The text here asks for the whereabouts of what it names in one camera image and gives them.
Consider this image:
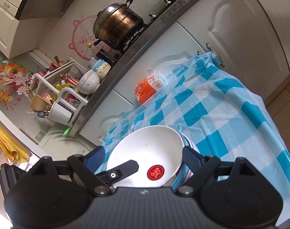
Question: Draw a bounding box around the blue cartoon bowl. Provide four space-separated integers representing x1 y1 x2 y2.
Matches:
170 132 196 191

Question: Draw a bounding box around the red white bowl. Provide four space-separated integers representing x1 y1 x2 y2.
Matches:
107 125 184 188

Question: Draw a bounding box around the green clip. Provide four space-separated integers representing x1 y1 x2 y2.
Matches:
63 127 71 137

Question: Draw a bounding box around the blue white checkered tablecloth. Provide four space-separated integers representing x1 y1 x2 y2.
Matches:
103 53 290 228

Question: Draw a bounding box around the yellow cloth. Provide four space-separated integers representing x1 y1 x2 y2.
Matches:
0 130 30 163

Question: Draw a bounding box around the white ceramic bowl on counter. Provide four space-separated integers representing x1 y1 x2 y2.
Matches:
76 69 100 95

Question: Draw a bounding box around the white utensil rack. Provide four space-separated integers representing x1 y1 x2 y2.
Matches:
31 58 88 127

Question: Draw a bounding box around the orange plastic package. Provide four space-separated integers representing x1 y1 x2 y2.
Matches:
135 68 168 104

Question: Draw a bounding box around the blue white bowl on counter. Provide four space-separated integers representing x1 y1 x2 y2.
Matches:
92 59 111 80

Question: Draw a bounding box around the red dragon window sticker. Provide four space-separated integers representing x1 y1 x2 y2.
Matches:
0 60 33 110

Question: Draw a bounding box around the dark sauce bottle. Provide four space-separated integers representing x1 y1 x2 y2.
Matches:
87 42 117 65

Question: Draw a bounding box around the large steel steamer pot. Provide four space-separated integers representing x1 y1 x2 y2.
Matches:
93 0 144 50

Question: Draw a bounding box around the white upper cabinet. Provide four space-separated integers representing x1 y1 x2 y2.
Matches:
0 0 48 58

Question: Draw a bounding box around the gas stove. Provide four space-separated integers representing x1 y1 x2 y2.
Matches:
119 0 176 54

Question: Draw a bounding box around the pink round wall sticker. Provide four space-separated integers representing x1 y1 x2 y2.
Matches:
68 15 112 61

